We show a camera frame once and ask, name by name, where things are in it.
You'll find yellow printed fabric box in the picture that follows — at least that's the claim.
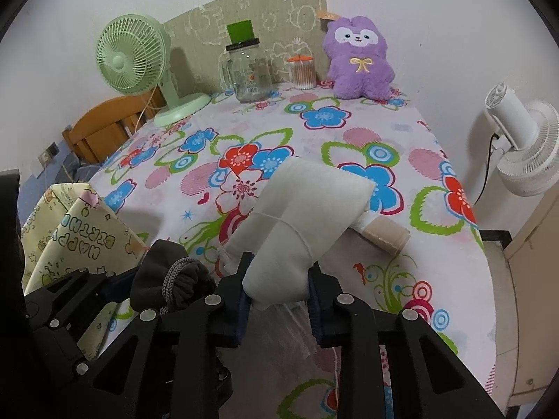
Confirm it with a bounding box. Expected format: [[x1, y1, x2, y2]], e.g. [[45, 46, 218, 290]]
[[22, 183, 149, 359]]

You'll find green fan cable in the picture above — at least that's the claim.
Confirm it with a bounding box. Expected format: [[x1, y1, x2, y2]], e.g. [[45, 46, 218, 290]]
[[137, 91, 158, 132]]

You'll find black fan cable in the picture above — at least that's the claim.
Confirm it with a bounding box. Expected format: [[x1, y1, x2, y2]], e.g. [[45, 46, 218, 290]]
[[474, 133, 503, 206]]

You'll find glass jar with green lid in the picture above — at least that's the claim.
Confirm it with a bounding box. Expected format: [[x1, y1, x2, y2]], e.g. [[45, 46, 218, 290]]
[[222, 20, 274, 103]]

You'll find cardboard panel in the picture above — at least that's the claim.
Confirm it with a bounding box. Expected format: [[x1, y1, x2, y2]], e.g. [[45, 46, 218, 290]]
[[164, 0, 328, 97]]

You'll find cotton swab jar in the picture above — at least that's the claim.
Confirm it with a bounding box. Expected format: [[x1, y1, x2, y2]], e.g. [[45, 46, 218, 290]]
[[287, 54, 316, 91]]

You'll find beige rolled sock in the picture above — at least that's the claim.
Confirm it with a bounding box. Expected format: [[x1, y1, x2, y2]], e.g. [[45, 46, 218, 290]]
[[354, 218, 411, 255]]

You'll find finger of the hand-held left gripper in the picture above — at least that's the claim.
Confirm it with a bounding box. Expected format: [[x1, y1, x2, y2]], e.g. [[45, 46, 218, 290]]
[[24, 268, 136, 315], [26, 312, 116, 385]]

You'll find green desk fan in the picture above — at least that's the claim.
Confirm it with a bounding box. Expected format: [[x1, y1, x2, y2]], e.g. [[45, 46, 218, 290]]
[[96, 14, 212, 128]]

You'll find wall socket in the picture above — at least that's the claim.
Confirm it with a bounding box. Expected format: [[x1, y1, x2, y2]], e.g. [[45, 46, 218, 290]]
[[39, 142, 59, 169]]

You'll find purple plush bunny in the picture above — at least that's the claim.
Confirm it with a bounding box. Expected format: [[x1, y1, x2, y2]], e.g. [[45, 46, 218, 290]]
[[318, 9, 396, 100]]

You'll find floral tablecloth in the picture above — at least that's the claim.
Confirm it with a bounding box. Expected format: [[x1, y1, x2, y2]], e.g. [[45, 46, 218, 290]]
[[87, 81, 503, 419]]

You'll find grey sock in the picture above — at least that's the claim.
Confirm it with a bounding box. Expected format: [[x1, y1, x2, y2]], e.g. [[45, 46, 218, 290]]
[[131, 240, 217, 315]]

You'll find white standing fan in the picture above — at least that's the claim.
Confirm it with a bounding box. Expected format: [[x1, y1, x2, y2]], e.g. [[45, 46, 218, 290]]
[[485, 83, 559, 197]]

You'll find clear plastic bag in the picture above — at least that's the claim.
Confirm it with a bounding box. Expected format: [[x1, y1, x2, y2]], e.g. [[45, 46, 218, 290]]
[[245, 301, 346, 419]]

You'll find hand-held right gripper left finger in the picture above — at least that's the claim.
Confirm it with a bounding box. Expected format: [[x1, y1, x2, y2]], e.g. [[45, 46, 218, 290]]
[[89, 251, 254, 419]]

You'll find white socks bundle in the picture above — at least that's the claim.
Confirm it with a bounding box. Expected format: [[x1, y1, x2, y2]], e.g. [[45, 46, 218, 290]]
[[218, 157, 374, 310]]

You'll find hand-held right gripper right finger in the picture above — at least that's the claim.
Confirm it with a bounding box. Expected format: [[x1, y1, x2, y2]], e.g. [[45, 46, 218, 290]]
[[306, 264, 507, 419]]

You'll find beige wooden board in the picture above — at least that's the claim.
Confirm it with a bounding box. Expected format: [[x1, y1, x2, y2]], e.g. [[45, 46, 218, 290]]
[[502, 188, 559, 406]]

